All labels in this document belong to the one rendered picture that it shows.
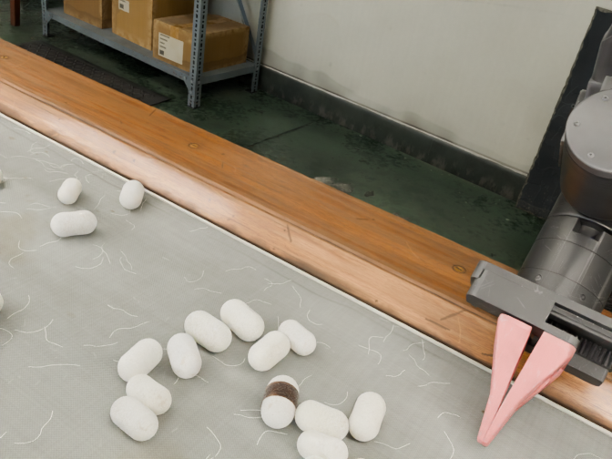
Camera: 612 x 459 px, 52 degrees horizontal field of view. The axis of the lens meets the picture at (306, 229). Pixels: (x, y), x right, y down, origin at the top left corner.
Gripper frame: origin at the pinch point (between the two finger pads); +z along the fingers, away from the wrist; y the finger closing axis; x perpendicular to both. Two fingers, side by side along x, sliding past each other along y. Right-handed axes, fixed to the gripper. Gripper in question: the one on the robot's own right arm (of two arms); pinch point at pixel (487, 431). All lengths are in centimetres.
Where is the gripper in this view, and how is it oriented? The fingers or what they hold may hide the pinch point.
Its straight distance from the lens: 42.7
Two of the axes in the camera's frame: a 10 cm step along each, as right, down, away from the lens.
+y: 8.2, 4.1, -4.0
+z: -5.2, 8.2, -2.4
